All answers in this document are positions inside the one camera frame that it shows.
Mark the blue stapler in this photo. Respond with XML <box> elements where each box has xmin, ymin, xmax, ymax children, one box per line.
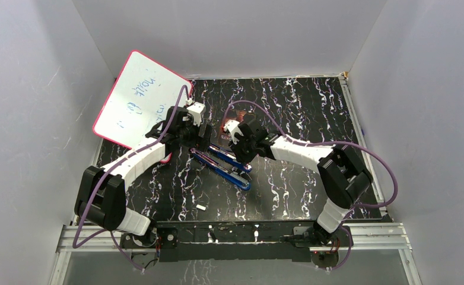
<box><xmin>189</xmin><ymin>144</ymin><xmax>253</xmax><ymax>191</ymax></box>

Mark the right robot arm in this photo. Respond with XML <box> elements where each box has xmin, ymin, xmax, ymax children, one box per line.
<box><xmin>223</xmin><ymin>118</ymin><xmax>373</xmax><ymax>246</ymax></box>

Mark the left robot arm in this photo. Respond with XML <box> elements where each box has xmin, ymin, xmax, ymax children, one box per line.
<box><xmin>74</xmin><ymin>103</ymin><xmax>212</xmax><ymax>247</ymax></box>

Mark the three days to see book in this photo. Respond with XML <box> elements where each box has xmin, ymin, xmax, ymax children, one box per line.
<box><xmin>217</xmin><ymin>109</ymin><xmax>256</xmax><ymax>149</ymax></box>

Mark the pink framed whiteboard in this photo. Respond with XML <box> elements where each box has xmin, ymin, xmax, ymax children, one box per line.
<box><xmin>93</xmin><ymin>50</ymin><xmax>192</xmax><ymax>149</ymax></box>

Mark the silver staple strip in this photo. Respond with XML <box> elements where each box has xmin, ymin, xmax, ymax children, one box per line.
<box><xmin>196</xmin><ymin>204</ymin><xmax>206</xmax><ymax>211</ymax></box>

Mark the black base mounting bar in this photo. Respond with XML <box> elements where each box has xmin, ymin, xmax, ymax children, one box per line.
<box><xmin>120</xmin><ymin>220</ymin><xmax>349</xmax><ymax>266</ymax></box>

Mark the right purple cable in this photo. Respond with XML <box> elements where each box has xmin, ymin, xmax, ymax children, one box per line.
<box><xmin>221</xmin><ymin>100</ymin><xmax>399</xmax><ymax>271</ymax></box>

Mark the aluminium frame rail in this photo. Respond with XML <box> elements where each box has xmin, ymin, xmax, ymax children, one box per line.
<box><xmin>49</xmin><ymin>220</ymin><xmax>421</xmax><ymax>284</ymax></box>

